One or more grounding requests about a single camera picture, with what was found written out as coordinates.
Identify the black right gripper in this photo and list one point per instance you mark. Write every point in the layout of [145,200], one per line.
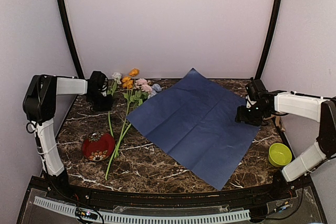
[241,116]

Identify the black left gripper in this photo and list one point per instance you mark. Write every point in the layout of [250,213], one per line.
[106,107]

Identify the blue wrapping paper sheet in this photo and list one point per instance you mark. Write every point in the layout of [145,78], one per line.
[194,122]

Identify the pink and blue fake flower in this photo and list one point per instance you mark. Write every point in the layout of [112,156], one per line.
[143,90]

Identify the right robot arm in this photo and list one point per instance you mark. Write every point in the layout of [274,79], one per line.
[262,104]

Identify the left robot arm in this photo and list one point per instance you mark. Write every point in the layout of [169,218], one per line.
[39,105]

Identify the beige satin ribbon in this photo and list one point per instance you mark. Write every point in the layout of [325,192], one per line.
[278,123]

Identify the red floral plate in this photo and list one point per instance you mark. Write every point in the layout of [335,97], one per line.
[98,146]

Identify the yellow-green bowl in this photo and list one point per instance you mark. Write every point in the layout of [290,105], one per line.
[279,155]

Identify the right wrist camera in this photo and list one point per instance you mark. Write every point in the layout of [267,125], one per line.
[249,102]

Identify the black front frame rail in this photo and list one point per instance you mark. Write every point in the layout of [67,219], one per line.
[258,198]

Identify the white slotted cable duct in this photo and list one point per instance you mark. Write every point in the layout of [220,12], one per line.
[91,216]

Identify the black left corner post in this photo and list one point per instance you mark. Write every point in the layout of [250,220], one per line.
[69,38]

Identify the black corner post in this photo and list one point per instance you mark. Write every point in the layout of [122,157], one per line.
[268,39]
[69,38]

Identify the black right corner post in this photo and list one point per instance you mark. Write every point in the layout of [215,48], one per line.
[268,39]

